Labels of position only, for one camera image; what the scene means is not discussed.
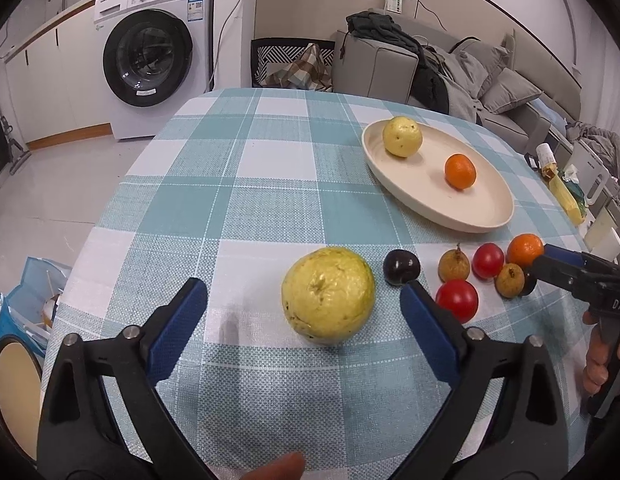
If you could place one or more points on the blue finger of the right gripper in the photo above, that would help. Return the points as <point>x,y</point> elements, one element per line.
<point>570,275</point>
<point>564,255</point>

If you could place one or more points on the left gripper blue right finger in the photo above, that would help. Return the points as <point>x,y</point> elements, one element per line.
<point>526,437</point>

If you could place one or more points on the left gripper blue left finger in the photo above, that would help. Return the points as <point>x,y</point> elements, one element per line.
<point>79,437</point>

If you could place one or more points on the dark plum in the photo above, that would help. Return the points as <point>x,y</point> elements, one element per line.
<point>400,267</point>
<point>530,284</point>

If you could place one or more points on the orange tangerine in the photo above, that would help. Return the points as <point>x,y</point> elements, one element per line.
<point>523,249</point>

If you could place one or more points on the red tomato front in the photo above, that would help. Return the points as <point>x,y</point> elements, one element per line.
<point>460,298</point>

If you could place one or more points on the red tomato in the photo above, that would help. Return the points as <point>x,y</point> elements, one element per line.
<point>488,261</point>
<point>460,298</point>

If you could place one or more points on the large yellow guava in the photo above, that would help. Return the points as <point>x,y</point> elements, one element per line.
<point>328,295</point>

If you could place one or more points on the person's right hand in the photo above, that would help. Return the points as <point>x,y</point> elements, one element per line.
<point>595,373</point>

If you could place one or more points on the person's left hand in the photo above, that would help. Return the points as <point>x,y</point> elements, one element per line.
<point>287,467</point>

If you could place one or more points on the brown round longan fruit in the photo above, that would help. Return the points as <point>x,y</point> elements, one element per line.
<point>510,281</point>

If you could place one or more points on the red tomato back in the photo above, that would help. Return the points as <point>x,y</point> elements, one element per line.
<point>488,261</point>

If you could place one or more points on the white bottle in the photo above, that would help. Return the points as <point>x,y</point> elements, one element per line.
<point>544,155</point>

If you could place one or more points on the round stool seat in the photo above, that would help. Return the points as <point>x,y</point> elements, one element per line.
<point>20,379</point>

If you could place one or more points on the brown pear with stem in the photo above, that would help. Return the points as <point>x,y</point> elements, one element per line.
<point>454,265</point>

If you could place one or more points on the grey blanket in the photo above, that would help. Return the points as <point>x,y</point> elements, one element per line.
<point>605,144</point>

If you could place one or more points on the orange in plate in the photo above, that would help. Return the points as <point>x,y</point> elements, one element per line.
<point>460,172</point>

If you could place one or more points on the blue bag on floor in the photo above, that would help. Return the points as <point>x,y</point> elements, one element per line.
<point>28,311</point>

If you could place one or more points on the cream oval plate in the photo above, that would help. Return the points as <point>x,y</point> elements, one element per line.
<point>419,183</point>

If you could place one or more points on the grey cushion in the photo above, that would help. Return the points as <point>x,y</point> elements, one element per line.
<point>509,91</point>

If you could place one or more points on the grey sofa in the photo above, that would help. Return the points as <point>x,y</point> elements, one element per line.
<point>470,65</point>

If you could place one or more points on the small yellow guava in plate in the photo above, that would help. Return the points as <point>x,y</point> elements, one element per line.
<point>402,137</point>

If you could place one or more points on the black clothes on sofa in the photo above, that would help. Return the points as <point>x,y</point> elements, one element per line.
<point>376,59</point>

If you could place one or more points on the teal checkered tablecloth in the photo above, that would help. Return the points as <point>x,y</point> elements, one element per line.
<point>238,186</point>

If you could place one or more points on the plaid cloth on chair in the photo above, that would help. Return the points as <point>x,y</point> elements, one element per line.
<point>307,72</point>

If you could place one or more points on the white kitchen cabinet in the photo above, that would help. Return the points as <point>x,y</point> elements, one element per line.
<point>56,83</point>

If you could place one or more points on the black patterned chair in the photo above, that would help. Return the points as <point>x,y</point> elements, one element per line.
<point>268,55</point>

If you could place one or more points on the white washing machine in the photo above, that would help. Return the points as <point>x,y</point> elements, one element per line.
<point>155,56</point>

